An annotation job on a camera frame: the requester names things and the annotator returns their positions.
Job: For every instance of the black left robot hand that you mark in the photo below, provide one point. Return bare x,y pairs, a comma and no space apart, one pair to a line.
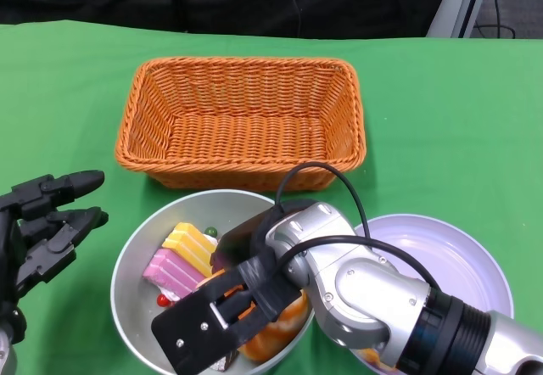
34,226

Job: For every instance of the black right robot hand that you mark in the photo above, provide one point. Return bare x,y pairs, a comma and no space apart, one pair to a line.
237,243

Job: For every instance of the yellow cake piece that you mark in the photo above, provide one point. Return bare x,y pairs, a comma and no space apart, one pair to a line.
191,243

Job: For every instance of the magenta striped cake slice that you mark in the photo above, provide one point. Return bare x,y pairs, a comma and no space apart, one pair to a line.
174,273

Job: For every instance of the orange white pumpkin bread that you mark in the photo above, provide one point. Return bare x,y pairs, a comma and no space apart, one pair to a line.
275,337

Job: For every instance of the grey round bowl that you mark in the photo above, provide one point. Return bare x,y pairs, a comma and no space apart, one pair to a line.
140,320

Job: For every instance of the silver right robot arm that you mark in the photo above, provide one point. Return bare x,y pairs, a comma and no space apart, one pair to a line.
360,290

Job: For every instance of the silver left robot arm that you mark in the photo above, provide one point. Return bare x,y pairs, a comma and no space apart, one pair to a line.
6,354

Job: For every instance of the orange wicker basket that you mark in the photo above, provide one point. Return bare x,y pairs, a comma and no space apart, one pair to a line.
246,137

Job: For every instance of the white round plate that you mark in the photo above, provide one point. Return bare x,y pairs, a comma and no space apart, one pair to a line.
458,252

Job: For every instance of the green tablecloth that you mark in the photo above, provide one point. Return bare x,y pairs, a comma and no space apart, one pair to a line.
424,137

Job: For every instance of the grey metal stand leg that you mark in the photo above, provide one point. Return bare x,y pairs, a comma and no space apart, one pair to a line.
454,10

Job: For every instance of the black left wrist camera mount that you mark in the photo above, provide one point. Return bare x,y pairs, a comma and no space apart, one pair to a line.
12,320

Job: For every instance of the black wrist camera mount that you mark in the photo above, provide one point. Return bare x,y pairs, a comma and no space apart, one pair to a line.
12,320
195,332

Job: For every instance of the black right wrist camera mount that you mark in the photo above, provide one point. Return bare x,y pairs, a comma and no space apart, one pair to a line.
195,332

